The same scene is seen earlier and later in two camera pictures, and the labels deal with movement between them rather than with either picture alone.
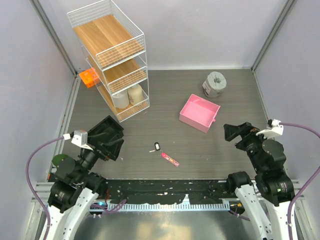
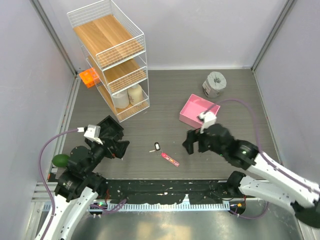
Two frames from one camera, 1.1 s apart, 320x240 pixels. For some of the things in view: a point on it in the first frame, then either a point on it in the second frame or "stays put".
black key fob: x=157 y=147 stays put
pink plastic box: x=198 y=113 stays put
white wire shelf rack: x=116 y=57 stays put
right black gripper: x=231 y=130 -> x=192 y=134
